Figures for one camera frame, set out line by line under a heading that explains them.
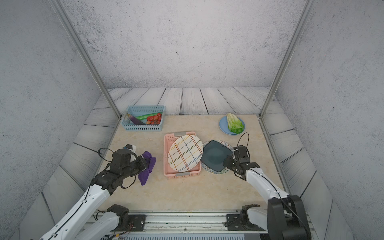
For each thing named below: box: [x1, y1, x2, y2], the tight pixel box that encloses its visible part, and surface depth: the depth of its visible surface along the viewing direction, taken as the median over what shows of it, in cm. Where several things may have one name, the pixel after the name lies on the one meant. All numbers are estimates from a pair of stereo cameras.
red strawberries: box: [146, 113, 162, 125], surface depth 117 cm
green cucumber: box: [135, 113, 158, 120], surface depth 121 cm
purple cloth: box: [138, 151, 157, 186], surface depth 79 cm
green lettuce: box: [226, 112, 244, 134], surface depth 110 cm
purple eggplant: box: [127, 113, 146, 125], surface depth 117 cm
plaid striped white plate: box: [167, 134, 204, 172], surface depth 95 cm
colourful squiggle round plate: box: [200, 139, 235, 175], surface depth 93 cm
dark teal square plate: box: [200, 140, 234, 172], surface depth 100 cm
